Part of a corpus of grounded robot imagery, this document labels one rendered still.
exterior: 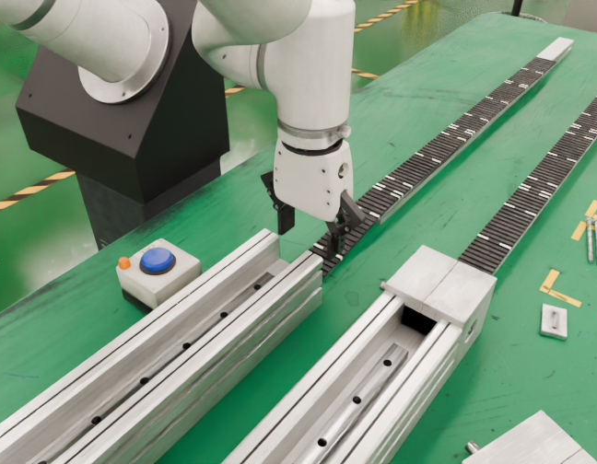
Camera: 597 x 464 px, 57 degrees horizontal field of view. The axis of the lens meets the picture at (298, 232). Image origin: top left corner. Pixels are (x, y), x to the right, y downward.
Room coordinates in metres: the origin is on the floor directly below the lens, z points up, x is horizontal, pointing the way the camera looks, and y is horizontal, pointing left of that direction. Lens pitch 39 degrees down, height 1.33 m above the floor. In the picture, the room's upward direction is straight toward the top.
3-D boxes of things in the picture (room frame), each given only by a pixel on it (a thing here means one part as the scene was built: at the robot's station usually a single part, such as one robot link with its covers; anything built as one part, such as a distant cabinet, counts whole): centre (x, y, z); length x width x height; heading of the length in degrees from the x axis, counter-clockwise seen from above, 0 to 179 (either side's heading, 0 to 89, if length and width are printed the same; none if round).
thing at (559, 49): (1.09, -0.41, 0.79); 0.96 x 0.04 x 0.03; 142
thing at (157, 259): (0.54, 0.18, 0.84); 0.04 x 0.04 x 0.02
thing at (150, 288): (0.53, 0.18, 0.81); 0.10 x 0.08 x 0.06; 52
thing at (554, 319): (0.49, -0.33, 0.78); 0.05 x 0.03 x 0.01; 159
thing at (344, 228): (0.56, -0.06, 0.86); 0.03 x 0.03 x 0.07; 52
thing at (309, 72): (0.60, -0.01, 1.09); 0.09 x 0.08 x 0.13; 64
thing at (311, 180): (0.59, -0.02, 0.95); 0.10 x 0.07 x 0.11; 52
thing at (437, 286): (0.48, -0.16, 0.83); 0.12 x 0.09 x 0.10; 52
